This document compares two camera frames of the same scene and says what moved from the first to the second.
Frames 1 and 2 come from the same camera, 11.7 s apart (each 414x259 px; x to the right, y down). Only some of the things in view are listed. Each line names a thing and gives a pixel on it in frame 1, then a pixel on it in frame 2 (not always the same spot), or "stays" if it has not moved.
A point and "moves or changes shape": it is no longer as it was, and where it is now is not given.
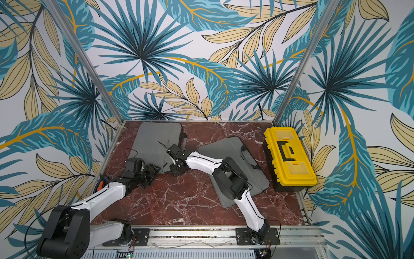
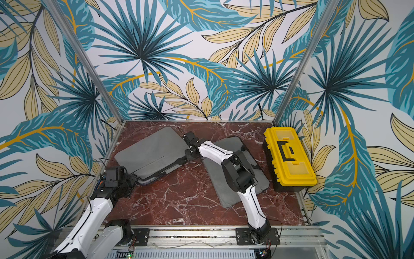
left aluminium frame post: (97, 74) stays
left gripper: (152, 170) → (132, 180)
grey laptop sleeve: (234, 148) stays
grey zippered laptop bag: (152, 140) moves or changes shape
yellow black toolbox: (287, 160) stays
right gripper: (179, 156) → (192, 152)
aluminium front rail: (311, 238) stays
